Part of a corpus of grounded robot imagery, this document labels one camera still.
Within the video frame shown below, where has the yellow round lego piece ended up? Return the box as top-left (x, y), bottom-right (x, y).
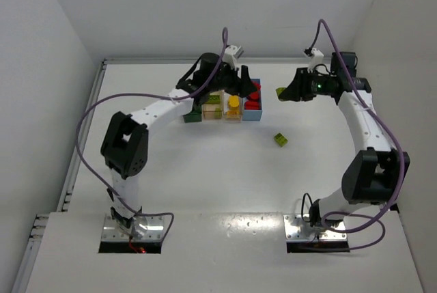
top-left (228, 96), bottom-right (240, 109)

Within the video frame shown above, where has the lime green lego brick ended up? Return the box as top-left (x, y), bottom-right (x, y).
top-left (206, 94), bottom-right (221, 104)

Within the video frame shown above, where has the lime curved lego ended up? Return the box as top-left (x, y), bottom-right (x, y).
top-left (274, 132), bottom-right (288, 148)
top-left (275, 87), bottom-right (285, 101)

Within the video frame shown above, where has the red flower lego piece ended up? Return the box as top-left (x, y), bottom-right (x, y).
top-left (246, 92), bottom-right (260, 101)

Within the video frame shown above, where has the red curved top lego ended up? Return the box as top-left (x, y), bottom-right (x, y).
top-left (244, 100), bottom-right (261, 110)

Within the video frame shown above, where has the small lime green lego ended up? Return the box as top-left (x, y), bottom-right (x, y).
top-left (214, 109), bottom-right (222, 119)

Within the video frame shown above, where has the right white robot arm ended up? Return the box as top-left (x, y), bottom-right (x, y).
top-left (277, 48), bottom-right (410, 227)

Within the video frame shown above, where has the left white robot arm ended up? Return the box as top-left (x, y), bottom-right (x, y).
top-left (100, 45), bottom-right (257, 229)

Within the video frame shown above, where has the clear transparent container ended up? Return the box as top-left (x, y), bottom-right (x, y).
top-left (223, 93), bottom-right (242, 122)

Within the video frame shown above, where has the orange transparent container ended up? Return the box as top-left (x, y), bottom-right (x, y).
top-left (202, 91), bottom-right (223, 120)

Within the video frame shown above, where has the blue container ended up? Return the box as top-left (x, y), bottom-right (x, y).
top-left (242, 79), bottom-right (263, 122)

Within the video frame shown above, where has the grey transparent container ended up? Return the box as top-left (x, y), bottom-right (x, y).
top-left (182, 110), bottom-right (203, 123)

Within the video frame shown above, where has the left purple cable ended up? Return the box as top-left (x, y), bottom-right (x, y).
top-left (75, 27), bottom-right (229, 249)

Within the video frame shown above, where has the back aluminium frame rail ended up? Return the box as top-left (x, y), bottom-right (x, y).
top-left (103, 57), bottom-right (309, 65)

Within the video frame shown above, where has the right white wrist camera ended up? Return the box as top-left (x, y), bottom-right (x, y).
top-left (304, 47), bottom-right (324, 72)

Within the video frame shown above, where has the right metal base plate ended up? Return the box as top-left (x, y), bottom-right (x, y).
top-left (283, 214), bottom-right (348, 243)

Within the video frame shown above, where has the metal base plate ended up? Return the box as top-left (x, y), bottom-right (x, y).
top-left (283, 214), bottom-right (348, 243)
top-left (101, 214), bottom-right (165, 243)

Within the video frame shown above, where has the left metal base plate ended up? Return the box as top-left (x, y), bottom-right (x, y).
top-left (101, 214), bottom-right (165, 243)

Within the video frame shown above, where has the left aluminium frame rail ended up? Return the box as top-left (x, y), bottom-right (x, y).
top-left (56, 60), bottom-right (107, 212)

